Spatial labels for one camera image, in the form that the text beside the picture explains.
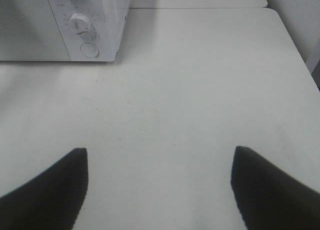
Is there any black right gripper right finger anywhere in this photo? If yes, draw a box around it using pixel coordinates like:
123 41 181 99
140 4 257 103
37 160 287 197
230 146 320 229

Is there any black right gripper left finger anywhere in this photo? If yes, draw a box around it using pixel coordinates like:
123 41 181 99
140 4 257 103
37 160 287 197
0 148 88 229

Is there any round white door button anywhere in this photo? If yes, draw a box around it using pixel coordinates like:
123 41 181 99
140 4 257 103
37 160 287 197
80 43 99 58

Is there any white microwave door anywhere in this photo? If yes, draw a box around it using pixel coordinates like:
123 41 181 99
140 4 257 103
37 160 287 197
0 0 70 61

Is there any white timer knob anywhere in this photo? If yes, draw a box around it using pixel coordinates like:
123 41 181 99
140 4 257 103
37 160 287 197
68 13 93 35

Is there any white microwave oven body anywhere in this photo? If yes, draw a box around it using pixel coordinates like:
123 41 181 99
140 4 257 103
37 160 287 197
0 0 131 63

